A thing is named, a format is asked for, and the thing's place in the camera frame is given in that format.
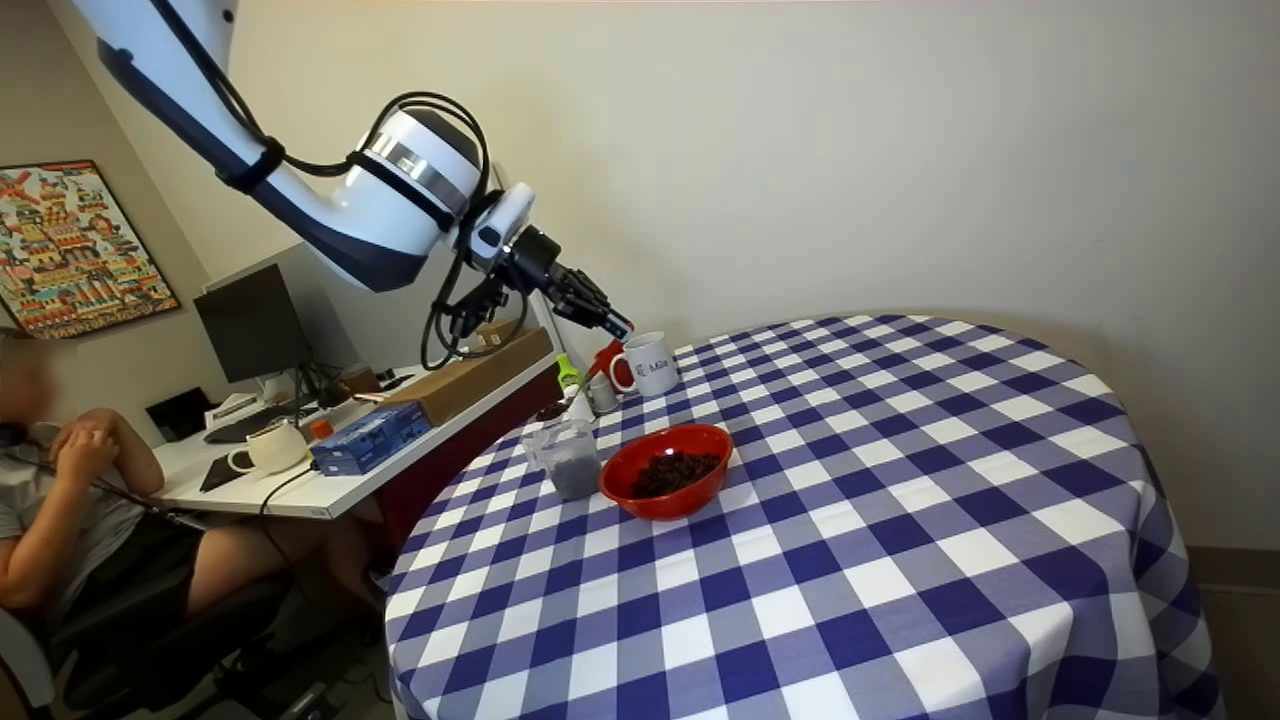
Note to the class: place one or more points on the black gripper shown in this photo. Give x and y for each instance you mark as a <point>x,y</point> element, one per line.
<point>540,266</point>

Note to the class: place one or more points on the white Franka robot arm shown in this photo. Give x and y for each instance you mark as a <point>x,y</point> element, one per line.
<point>414,160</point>

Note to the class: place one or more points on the orange bowl with dark contents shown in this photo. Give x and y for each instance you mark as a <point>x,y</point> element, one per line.
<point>666,472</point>

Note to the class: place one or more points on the green plastic bottle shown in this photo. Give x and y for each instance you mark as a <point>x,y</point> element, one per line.
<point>572,383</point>

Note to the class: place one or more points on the white printed mug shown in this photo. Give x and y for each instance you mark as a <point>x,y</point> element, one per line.
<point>652,365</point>

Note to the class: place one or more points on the long cardboard box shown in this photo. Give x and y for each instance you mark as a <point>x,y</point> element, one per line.
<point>464,383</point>

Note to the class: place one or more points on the clear glass cup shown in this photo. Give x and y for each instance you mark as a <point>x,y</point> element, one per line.
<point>568,465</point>

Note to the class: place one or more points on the grey leaning board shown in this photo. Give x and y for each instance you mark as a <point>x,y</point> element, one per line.
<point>346,321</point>

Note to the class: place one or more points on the blue box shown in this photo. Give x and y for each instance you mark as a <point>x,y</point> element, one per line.
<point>374,440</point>

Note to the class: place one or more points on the black computer monitor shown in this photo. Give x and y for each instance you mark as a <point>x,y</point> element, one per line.
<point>252,324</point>

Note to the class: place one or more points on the white desk mug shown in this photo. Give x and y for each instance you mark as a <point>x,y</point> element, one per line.
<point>275,446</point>

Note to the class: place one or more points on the white desktop device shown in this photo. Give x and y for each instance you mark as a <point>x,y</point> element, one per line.
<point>252,403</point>

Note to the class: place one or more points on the blue white checked tablecloth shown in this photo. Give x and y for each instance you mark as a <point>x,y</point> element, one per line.
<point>933,532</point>

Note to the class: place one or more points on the small black desk device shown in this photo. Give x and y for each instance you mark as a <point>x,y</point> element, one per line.
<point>181,414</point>

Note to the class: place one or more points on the black office chair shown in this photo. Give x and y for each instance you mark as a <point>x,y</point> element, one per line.
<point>132,664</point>

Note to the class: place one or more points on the seated person grey shirt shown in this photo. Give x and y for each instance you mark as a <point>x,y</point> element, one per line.
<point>55,532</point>

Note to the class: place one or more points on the white desk red frame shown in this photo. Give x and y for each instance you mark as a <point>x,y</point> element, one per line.
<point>332,493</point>

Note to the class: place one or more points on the colourful framed wall picture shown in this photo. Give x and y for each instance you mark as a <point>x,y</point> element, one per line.
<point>74,253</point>

